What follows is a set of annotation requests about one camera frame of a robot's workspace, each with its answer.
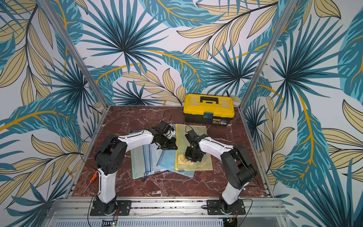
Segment orange screwdriver left side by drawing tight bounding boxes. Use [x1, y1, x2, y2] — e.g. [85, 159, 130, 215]
[82, 171, 99, 194]

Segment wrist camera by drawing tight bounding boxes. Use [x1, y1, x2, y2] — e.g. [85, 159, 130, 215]
[185, 131, 200, 146]
[156, 121, 176, 139]

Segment aluminium front rail frame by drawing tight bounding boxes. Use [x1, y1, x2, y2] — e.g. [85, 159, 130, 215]
[42, 197, 293, 227]

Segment light blue mesh document bag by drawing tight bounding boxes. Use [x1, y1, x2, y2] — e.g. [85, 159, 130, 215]
[143, 144, 160, 177]

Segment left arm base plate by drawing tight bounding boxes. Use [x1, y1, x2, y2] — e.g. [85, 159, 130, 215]
[89, 198, 131, 216]

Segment cream wiping cloth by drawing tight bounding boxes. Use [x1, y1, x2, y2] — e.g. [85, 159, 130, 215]
[177, 154, 205, 170]

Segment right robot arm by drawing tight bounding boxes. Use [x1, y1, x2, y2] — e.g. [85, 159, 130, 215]
[185, 133, 258, 209]

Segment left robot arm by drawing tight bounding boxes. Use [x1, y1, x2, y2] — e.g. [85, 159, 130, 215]
[95, 129, 177, 204]

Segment green-edged mesh document bag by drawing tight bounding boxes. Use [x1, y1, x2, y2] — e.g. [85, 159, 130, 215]
[130, 146, 146, 180]

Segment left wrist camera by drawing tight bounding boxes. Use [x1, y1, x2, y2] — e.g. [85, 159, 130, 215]
[156, 121, 176, 139]

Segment white blue-edged mesh document bag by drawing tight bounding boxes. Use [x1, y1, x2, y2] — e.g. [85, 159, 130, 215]
[148, 144, 166, 174]

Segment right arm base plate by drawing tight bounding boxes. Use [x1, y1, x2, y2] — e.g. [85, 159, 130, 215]
[204, 198, 246, 215]

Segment yellow black toolbox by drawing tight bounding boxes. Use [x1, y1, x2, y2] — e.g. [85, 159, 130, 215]
[183, 94, 235, 126]

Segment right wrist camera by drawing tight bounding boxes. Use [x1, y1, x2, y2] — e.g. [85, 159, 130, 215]
[185, 131, 200, 146]

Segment yellow mesh document bag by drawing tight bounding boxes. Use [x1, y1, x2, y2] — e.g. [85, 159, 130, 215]
[175, 124, 213, 171]

